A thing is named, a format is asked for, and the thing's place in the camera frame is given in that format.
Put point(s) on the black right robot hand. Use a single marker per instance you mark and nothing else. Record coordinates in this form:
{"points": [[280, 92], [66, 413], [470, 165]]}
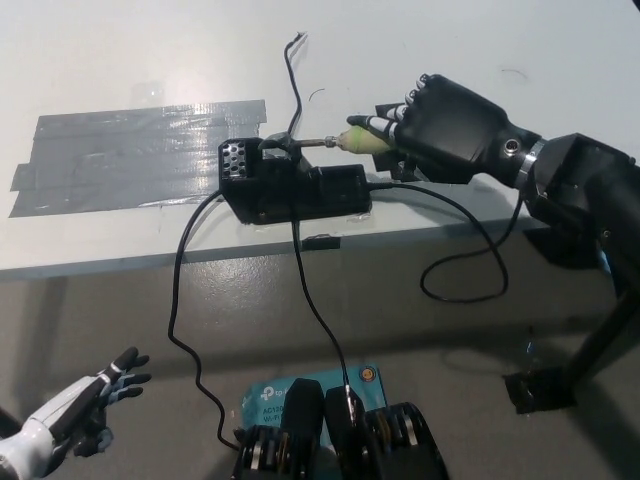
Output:
{"points": [[450, 140]]}

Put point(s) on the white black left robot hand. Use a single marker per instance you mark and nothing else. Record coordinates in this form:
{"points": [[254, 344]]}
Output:
{"points": [[75, 405]]}

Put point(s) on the black floor stand base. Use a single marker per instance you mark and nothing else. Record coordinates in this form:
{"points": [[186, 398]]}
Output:
{"points": [[535, 392]]}

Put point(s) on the black robot torso blocks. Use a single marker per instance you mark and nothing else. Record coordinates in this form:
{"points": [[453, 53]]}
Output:
{"points": [[350, 450]]}

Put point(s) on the black fixture block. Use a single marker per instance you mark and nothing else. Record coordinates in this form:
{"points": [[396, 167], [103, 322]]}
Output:
{"points": [[300, 192]]}

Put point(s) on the small black tape strip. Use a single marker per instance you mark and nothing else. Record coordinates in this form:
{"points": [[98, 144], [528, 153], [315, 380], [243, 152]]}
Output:
{"points": [[322, 243]]}

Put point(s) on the teal tp-link box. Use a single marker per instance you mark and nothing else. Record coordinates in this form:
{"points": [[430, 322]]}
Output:
{"points": [[272, 400]]}

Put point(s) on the black table leg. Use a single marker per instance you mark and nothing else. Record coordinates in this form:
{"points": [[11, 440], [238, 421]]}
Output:
{"points": [[600, 340]]}

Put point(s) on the grey duct tape patch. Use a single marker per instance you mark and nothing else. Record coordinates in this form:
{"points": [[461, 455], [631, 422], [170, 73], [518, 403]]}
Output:
{"points": [[125, 155]]}

